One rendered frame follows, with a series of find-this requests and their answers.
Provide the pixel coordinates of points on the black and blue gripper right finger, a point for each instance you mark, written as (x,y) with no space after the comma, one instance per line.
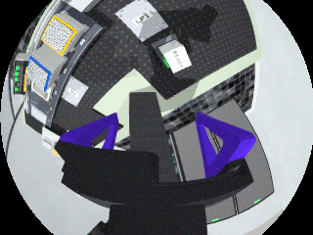
(237,143)

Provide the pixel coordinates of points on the white ready panel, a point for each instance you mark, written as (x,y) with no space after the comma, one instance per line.
(174,53)

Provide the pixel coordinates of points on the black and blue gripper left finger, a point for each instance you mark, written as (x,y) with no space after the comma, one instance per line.
(84,134)

